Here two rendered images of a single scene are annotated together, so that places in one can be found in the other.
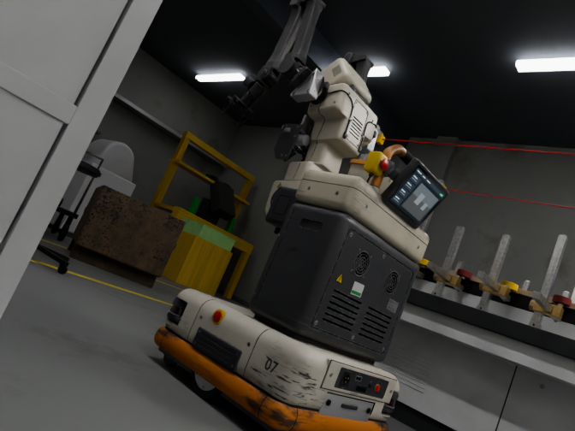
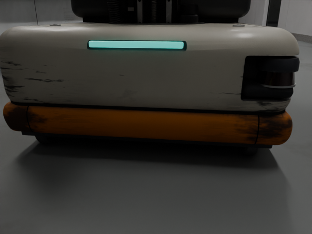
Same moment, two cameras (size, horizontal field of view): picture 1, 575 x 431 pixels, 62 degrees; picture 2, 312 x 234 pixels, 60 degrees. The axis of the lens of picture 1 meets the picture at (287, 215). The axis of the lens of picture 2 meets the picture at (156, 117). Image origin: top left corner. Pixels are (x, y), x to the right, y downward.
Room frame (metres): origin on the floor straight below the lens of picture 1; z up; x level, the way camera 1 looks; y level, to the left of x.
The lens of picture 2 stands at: (2.31, 0.49, 0.30)
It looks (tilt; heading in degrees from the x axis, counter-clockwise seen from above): 20 degrees down; 232
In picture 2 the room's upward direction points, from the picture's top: straight up
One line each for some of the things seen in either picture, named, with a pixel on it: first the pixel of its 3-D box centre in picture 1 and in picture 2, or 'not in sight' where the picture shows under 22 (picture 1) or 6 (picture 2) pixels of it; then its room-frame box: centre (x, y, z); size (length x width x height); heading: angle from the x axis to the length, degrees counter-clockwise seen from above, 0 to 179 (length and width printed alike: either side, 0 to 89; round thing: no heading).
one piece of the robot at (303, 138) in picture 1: (308, 150); not in sight; (1.98, 0.03, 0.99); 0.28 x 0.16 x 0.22; 134
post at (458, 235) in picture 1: (447, 266); not in sight; (2.57, -0.91, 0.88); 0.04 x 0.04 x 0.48; 45
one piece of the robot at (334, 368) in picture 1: (361, 382); not in sight; (1.56, -0.42, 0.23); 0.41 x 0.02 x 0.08; 134
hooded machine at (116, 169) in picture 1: (97, 190); not in sight; (7.02, 2.70, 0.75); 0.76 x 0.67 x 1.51; 137
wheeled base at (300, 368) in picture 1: (278, 363); (156, 64); (1.78, -0.18, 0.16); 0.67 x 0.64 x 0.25; 44
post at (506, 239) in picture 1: (493, 278); not in sight; (2.39, -1.09, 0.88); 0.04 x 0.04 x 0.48; 45
